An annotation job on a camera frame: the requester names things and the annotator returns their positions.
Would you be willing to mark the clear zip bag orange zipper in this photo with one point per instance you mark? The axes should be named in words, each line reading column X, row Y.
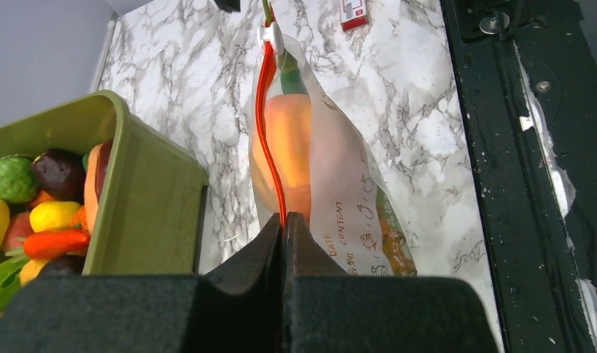
column 343, row 172

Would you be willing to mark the small red white card box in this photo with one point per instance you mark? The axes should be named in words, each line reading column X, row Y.
column 353, row 13

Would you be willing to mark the white zipper slider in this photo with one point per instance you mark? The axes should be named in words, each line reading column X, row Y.
column 271, row 34

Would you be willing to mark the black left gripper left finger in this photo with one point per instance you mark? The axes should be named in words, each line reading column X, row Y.
column 236, row 307

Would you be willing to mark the orange pumpkin slice toy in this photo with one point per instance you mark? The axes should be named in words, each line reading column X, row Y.
column 97, row 163

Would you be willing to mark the dark red plum toy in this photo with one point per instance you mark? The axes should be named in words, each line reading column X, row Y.
column 61, row 174

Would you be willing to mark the green plastic bin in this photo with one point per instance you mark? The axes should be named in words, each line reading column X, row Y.
column 150, row 208

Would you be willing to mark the green pepper toy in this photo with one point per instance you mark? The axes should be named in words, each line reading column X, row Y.
column 9, row 278

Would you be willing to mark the yellow lemon toy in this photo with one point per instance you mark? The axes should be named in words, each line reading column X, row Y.
column 53, row 215
column 31, row 270

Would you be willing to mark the black metal base rail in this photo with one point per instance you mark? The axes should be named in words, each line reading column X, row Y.
column 526, row 74

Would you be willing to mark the peach toy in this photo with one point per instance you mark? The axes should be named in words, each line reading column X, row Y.
column 288, row 134

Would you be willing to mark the orange spiky pineapple toy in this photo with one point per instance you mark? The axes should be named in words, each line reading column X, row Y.
column 394, row 242

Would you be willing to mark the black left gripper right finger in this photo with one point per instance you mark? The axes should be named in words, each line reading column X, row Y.
column 328, row 310

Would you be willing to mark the orange carrot toy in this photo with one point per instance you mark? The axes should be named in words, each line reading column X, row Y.
column 47, row 245

